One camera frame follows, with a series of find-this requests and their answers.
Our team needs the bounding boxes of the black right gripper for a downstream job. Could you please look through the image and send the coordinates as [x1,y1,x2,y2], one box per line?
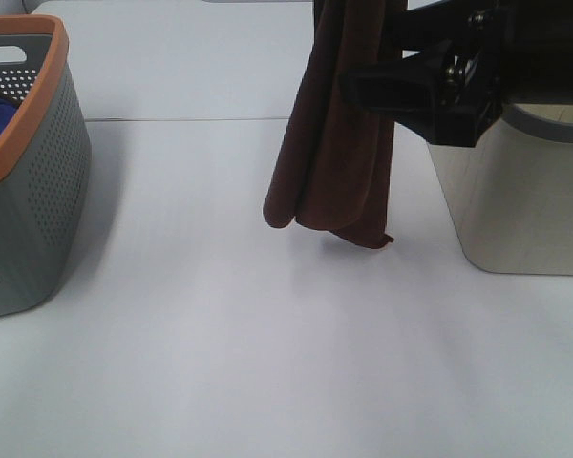
[339,0,573,147]

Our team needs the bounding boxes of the beige basket grey rim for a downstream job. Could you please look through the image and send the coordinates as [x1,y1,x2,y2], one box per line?
[429,104,573,276]

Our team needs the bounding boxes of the brown towel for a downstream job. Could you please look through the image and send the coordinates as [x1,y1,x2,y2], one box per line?
[263,1,408,249]

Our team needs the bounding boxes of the grey perforated basket orange rim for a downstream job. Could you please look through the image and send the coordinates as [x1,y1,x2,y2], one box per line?
[0,15,92,317]

